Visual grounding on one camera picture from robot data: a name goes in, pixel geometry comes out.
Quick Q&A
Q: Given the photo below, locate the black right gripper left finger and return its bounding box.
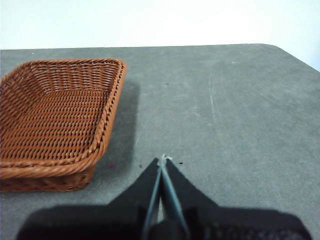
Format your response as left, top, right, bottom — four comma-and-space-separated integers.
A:
16, 157, 163, 240

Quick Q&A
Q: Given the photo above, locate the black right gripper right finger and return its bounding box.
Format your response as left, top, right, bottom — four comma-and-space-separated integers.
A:
161, 158, 311, 240

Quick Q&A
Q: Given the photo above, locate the brown woven wicker basket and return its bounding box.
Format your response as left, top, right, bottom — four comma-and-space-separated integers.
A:
0, 58, 128, 193

